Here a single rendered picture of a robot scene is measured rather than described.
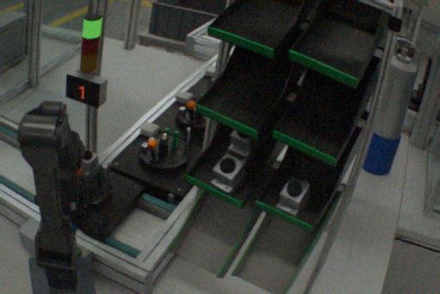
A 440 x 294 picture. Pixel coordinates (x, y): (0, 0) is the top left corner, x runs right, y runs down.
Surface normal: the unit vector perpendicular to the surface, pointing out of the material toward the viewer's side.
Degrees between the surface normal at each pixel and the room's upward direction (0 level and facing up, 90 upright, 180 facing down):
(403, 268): 90
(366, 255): 0
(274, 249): 45
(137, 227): 0
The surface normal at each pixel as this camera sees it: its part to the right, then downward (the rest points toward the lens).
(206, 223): -0.27, -0.29
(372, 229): 0.14, -0.83
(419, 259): -0.38, 0.46
